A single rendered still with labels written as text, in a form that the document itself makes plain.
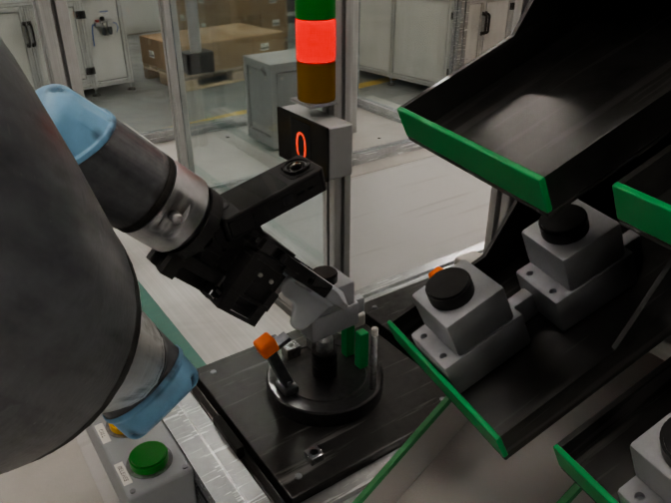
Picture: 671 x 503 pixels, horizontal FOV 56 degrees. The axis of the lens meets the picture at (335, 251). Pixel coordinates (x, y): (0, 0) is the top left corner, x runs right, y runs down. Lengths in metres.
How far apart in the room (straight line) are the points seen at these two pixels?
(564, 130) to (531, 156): 0.03
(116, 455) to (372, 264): 0.67
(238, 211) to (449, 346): 0.25
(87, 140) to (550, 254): 0.33
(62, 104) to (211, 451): 0.41
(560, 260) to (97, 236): 0.31
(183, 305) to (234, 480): 0.42
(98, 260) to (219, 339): 0.79
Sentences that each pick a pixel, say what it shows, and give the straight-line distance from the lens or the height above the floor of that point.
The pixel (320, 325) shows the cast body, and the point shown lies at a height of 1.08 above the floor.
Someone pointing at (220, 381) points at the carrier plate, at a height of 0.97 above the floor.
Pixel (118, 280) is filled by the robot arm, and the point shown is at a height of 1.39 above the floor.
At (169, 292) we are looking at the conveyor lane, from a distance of 1.09.
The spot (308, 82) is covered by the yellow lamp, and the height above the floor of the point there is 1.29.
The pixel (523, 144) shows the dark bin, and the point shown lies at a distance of 0.37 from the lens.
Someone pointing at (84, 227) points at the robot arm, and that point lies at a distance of 0.16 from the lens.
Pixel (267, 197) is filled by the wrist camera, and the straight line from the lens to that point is 0.58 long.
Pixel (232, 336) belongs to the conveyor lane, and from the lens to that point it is 0.96.
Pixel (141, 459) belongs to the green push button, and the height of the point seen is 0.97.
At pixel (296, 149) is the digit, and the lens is 0.86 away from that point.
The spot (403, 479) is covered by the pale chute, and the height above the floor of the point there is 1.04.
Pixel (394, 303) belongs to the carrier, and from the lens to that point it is 0.93.
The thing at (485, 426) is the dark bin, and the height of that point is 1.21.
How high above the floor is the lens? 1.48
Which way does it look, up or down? 28 degrees down
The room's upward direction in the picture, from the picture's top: straight up
